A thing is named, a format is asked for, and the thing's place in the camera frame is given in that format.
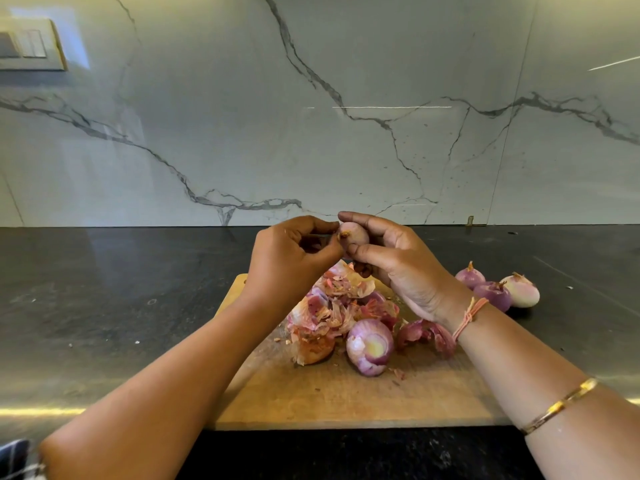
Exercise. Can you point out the person's right hand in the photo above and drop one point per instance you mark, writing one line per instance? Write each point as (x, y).
(410, 267)

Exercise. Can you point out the person's left hand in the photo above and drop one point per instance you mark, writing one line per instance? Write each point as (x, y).
(285, 267)

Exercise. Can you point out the small red onion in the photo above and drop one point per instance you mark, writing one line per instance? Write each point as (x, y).
(470, 275)

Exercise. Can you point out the pile of onion peels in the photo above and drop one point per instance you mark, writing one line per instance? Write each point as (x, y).
(330, 310)

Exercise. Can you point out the red onion with pale patch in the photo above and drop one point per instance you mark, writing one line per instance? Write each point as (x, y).
(369, 347)

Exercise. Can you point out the brownish red onion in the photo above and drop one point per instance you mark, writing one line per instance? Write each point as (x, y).
(520, 291)

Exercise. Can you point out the person's right forearm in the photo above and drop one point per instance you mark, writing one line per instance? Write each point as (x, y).
(550, 390)

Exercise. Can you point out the person's left forearm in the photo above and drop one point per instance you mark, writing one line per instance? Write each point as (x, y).
(150, 410)

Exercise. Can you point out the wooden cutting board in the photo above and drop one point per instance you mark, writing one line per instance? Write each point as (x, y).
(290, 395)

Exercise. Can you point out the gold bangle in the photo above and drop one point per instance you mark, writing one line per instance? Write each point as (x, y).
(560, 405)

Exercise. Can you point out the black white plaid sleeve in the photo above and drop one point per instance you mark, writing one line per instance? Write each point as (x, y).
(20, 460)

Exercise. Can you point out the white wall switch plate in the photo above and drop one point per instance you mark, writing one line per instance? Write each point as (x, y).
(28, 45)

